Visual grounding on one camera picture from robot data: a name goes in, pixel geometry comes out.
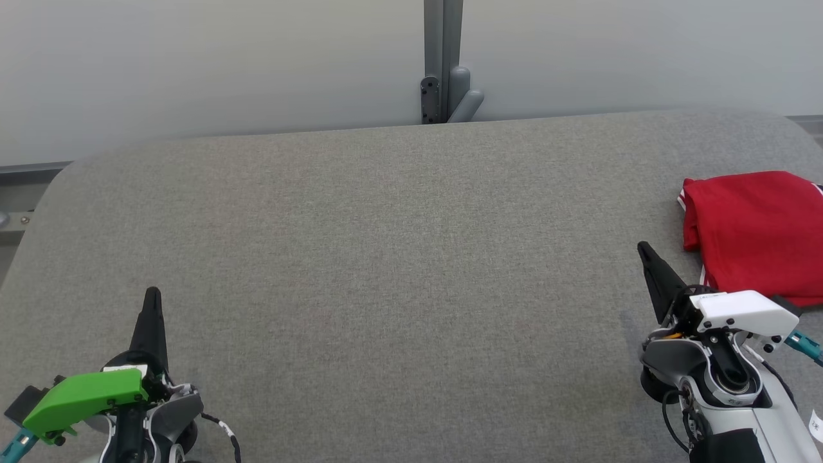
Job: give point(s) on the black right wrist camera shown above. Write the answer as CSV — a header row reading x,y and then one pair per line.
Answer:
x,y
789,304

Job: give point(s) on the grey rounded support leg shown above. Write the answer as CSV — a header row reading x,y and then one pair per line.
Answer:
x,y
464,103

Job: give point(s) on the teal left camera connector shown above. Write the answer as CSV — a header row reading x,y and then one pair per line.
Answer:
x,y
13,447

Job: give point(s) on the teal right camera connector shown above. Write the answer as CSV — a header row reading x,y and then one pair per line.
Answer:
x,y
807,344

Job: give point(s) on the white label tag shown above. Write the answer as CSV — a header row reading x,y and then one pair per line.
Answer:
x,y
816,424

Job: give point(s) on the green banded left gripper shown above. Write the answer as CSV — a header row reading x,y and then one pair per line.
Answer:
x,y
83,395

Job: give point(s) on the grey partition base rail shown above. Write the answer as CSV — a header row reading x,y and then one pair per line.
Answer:
x,y
26,173
807,122

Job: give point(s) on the grey metal partition post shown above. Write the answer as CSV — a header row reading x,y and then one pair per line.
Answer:
x,y
443,32

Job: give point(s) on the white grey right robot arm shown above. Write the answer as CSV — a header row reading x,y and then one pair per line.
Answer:
x,y
726,379

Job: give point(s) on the red white striped garment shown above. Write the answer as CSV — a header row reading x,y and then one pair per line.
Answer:
x,y
752,225

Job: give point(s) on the grey fabric sofa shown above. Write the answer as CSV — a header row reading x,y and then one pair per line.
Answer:
x,y
386,257

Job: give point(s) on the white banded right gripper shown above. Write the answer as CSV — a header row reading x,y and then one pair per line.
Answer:
x,y
746,312

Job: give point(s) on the teal camera connector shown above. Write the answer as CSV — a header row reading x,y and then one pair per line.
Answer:
x,y
13,447
807,344

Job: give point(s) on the dark metal hinge bracket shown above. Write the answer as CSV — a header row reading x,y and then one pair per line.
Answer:
x,y
430,99

